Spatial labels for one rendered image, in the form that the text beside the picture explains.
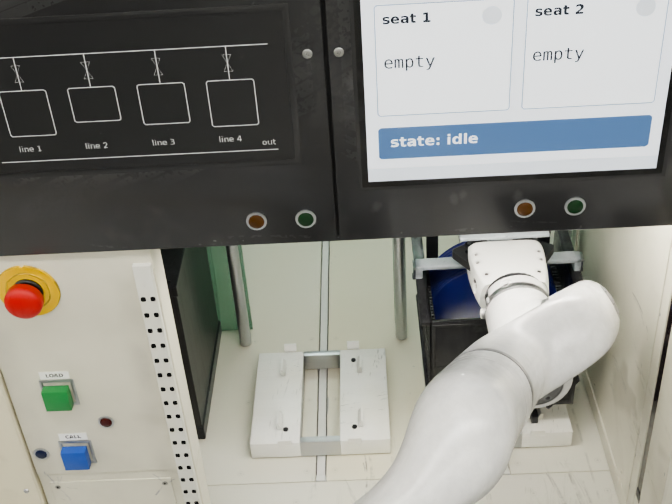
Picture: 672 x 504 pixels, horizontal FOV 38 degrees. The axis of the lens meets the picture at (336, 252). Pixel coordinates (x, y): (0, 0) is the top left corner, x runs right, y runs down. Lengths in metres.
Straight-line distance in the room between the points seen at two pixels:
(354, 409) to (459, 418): 0.73
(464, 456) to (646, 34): 0.41
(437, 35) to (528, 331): 0.33
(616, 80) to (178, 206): 0.44
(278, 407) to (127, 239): 0.59
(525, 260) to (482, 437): 0.52
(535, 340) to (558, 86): 0.27
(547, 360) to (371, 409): 0.54
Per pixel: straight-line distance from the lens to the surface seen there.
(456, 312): 1.48
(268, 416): 1.53
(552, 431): 1.50
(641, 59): 0.94
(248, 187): 0.97
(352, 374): 1.58
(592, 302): 1.10
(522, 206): 0.99
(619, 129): 0.97
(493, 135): 0.95
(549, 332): 1.05
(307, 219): 0.98
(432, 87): 0.92
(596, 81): 0.94
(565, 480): 1.49
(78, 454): 1.24
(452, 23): 0.89
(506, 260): 1.29
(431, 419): 0.81
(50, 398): 1.18
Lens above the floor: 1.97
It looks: 35 degrees down
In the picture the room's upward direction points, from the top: 4 degrees counter-clockwise
